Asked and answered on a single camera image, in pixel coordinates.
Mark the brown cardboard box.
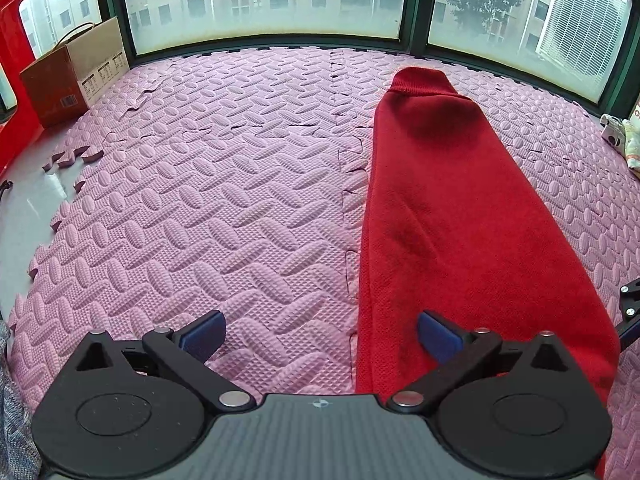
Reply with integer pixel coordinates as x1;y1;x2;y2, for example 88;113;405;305
20;16;132;128

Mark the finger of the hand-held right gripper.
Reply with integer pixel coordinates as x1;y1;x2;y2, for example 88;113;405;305
616;276;640;349

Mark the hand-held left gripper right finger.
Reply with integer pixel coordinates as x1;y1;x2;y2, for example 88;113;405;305
387;310;570;417

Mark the red knit sweater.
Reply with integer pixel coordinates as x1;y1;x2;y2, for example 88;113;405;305
350;66;622;480

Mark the dark green window frame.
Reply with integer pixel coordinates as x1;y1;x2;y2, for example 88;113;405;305
92;0;640;121

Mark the grey-blue knit cloth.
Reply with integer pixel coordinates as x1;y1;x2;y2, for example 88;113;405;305
0;320;42;480

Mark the white printed packet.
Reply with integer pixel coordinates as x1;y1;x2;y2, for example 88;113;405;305
600;102;640;181

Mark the white air conditioner unit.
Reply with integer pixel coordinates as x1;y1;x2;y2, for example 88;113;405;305
536;0;632;81

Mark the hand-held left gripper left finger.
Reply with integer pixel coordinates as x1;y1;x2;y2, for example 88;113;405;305
70;310;254;417

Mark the pink foam puzzle mat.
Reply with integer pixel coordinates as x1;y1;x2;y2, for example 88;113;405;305
7;45;640;480

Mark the red plastic frame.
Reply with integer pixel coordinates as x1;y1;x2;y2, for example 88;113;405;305
0;0;47;172

